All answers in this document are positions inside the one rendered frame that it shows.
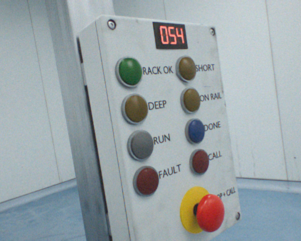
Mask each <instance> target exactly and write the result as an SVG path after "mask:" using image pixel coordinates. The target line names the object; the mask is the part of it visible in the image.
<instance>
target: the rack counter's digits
mask: <svg viewBox="0 0 301 241"><path fill-rule="evenodd" d="M159 30H160V37H161V44H162V45H185V41H184V34H183V27H171V26H159Z"/></svg>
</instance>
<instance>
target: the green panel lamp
mask: <svg viewBox="0 0 301 241"><path fill-rule="evenodd" d="M119 75H120V78H121V79H122V81H123V82H124V83H126V84H128V85H136V84H137V83H138V82H139V81H140V80H141V78H142V68H141V65H140V64H139V63H138V62H137V61H136V60H135V59H133V58H129V57H127V58H124V59H123V60H122V61H121V62H120V64H119Z"/></svg>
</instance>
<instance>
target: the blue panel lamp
mask: <svg viewBox="0 0 301 241"><path fill-rule="evenodd" d="M188 134H189V137H190V139H191V141H192V142H194V143H198V142H200V141H201V140H202V139H203V138H204V136H205V127H204V125H203V124H202V123H201V122H200V121H199V120H197V119H195V120H192V121H191V122H190V124H189V128H188Z"/></svg>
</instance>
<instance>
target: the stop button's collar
mask: <svg viewBox="0 0 301 241"><path fill-rule="evenodd" d="M233 189H234V187H233ZM227 192H228V190H227ZM235 192H236V191H234V192H233V191H231V189H230V193H231V194H233V193H235ZM207 194H209V192H208V191H207V190H206V189H205V188H203V187H201V186H194V187H192V188H190V189H189V190H188V191H187V192H186V194H185V195H184V197H183V199H182V202H181V206H180V219H181V223H182V225H183V227H184V229H185V230H186V231H188V232H189V233H192V234H198V233H201V232H202V231H203V230H202V229H201V228H200V226H199V224H198V221H197V217H195V216H194V214H193V207H194V205H195V204H196V203H200V201H201V199H202V198H203V197H204V196H205V195H207ZM218 195H219V194H218ZM218 195H217V196H218ZM227 195H228V194H227ZM229 195H230V194H229ZM229 195H228V196H229ZM221 196H222V194H221V193H220V195H219V197H220V199H221Z"/></svg>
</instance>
